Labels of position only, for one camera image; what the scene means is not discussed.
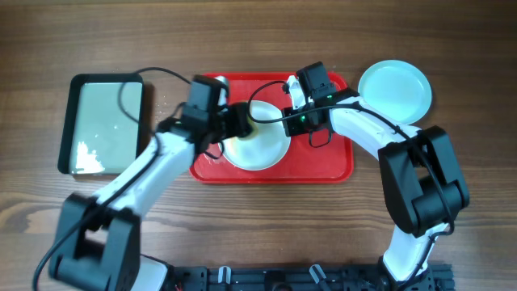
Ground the yellow green sponge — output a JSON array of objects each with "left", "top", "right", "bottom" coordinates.
[{"left": 237, "top": 120, "right": 259, "bottom": 141}]

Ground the white plate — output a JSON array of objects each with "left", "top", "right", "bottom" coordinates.
[{"left": 223, "top": 122, "right": 291, "bottom": 171}]

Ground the light blue plate top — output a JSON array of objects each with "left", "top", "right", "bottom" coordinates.
[{"left": 358, "top": 60, "right": 432, "bottom": 124}]

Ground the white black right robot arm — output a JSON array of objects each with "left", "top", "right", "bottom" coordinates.
[{"left": 282, "top": 88, "right": 469, "bottom": 290}]

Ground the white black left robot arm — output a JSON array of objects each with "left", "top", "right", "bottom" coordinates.
[{"left": 35, "top": 102, "right": 251, "bottom": 291}]

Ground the black tray with soapy water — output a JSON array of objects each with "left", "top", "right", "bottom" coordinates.
[{"left": 57, "top": 74, "right": 145, "bottom": 175}]

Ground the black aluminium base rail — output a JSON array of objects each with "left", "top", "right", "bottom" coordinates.
[{"left": 169, "top": 264, "right": 456, "bottom": 291}]

